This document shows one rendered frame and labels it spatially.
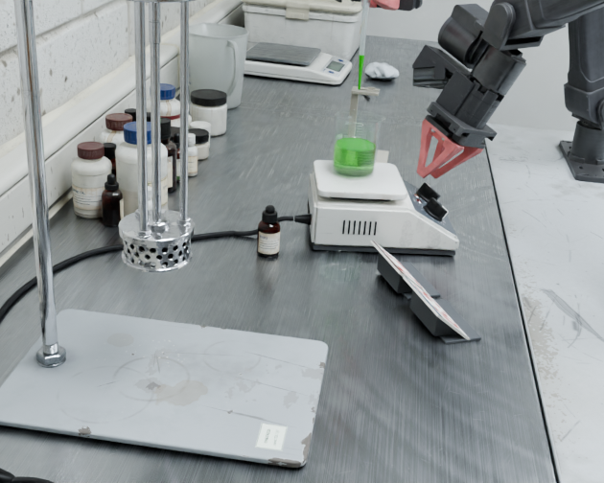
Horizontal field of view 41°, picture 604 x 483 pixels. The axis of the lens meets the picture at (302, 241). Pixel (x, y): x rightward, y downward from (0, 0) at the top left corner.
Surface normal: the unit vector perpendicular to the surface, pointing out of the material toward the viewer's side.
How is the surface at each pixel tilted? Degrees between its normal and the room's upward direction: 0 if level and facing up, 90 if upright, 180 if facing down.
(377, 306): 0
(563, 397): 0
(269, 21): 93
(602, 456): 0
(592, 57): 88
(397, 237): 90
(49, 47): 90
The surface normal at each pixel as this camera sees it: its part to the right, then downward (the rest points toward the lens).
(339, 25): -0.19, 0.47
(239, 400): 0.07, -0.90
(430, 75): -0.64, 0.03
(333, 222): 0.04, 0.44
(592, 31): 0.33, 0.44
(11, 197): 0.99, 0.11
